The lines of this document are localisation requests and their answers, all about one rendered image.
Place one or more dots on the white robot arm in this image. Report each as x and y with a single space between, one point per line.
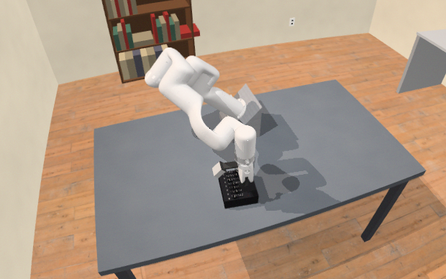
171 72

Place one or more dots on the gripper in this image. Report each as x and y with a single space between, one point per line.
245 173

